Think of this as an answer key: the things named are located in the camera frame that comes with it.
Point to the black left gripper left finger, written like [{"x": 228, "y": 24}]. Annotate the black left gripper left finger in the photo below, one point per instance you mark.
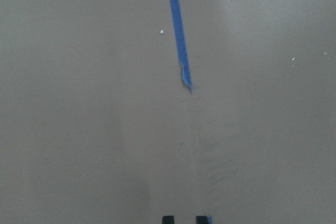
[{"x": 168, "y": 220}]

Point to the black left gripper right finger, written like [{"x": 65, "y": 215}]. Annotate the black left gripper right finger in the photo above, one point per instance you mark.
[{"x": 201, "y": 220}]

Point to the brown paper table cover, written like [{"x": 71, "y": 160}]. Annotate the brown paper table cover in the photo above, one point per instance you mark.
[{"x": 97, "y": 125}]

